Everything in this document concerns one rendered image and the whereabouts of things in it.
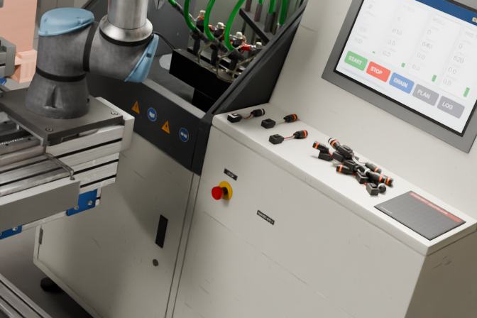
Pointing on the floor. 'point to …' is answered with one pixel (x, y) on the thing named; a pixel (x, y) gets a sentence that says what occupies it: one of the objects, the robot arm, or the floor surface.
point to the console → (410, 284)
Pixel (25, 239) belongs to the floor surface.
